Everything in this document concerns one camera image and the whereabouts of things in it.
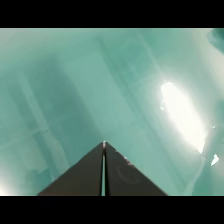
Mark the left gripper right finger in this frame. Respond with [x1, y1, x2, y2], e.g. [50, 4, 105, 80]
[104, 141, 168, 196]

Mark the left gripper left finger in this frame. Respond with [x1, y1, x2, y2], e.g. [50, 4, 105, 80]
[37, 142, 104, 196]

